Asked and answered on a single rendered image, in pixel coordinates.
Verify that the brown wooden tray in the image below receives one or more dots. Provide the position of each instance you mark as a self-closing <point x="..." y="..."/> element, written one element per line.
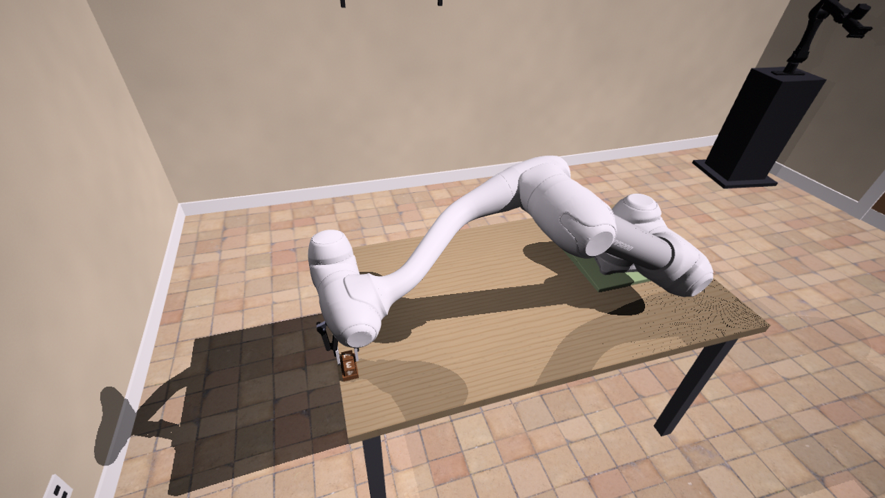
<point x="350" y="377"/>

